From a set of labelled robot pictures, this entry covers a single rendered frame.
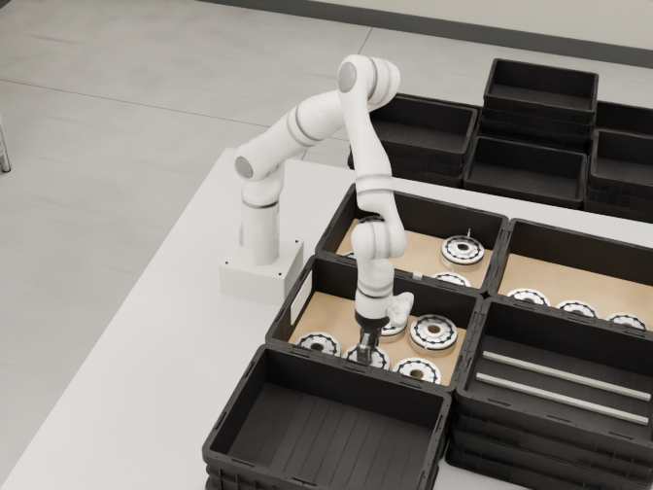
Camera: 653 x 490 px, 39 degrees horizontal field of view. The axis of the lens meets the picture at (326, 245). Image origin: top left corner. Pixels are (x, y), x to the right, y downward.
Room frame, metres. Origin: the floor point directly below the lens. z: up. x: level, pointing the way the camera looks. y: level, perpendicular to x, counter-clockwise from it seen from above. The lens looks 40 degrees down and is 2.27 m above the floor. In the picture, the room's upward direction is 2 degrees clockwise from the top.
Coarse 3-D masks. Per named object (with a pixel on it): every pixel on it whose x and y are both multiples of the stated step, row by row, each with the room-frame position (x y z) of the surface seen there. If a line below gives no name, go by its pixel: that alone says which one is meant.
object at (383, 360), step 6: (354, 348) 1.36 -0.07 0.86; (378, 348) 1.36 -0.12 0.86; (348, 354) 1.34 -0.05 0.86; (354, 354) 1.34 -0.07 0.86; (378, 354) 1.34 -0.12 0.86; (384, 354) 1.34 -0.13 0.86; (378, 360) 1.33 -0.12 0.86; (384, 360) 1.33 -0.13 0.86; (378, 366) 1.31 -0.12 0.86; (384, 366) 1.31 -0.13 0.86
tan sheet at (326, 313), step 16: (320, 304) 1.52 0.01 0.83; (336, 304) 1.53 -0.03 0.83; (352, 304) 1.53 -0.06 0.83; (304, 320) 1.47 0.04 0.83; (320, 320) 1.47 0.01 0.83; (336, 320) 1.48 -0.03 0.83; (352, 320) 1.48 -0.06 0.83; (336, 336) 1.42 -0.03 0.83; (352, 336) 1.42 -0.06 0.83; (400, 352) 1.38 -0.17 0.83; (416, 352) 1.38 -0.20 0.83; (448, 368) 1.34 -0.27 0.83; (448, 384) 1.30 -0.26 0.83
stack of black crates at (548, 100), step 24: (504, 72) 3.17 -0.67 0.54; (528, 72) 3.15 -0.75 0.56; (552, 72) 3.13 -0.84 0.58; (576, 72) 3.10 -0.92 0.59; (504, 96) 2.90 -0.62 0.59; (528, 96) 3.09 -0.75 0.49; (552, 96) 3.09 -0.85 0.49; (576, 96) 3.10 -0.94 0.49; (480, 120) 2.91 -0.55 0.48; (504, 120) 2.89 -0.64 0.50; (528, 120) 2.87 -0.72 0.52; (552, 120) 2.85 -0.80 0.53; (576, 120) 2.83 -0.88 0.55; (552, 144) 2.85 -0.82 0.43; (576, 144) 2.83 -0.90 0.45
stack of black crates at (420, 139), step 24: (384, 120) 2.87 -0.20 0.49; (408, 120) 2.85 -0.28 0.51; (432, 120) 2.83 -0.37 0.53; (456, 120) 2.81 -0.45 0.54; (384, 144) 2.58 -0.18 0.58; (408, 144) 2.56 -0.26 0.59; (432, 144) 2.73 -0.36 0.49; (456, 144) 2.74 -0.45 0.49; (408, 168) 2.57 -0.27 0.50; (432, 168) 2.55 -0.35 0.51; (456, 168) 2.53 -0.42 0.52
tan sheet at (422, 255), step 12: (348, 240) 1.76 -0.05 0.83; (408, 240) 1.77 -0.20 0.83; (420, 240) 1.77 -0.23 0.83; (432, 240) 1.77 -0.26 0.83; (444, 240) 1.77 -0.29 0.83; (336, 252) 1.71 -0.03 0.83; (408, 252) 1.72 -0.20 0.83; (420, 252) 1.72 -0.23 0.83; (432, 252) 1.73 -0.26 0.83; (396, 264) 1.67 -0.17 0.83; (408, 264) 1.67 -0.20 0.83; (420, 264) 1.68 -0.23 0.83; (432, 264) 1.68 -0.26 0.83; (468, 276) 1.64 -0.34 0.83; (480, 276) 1.64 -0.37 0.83
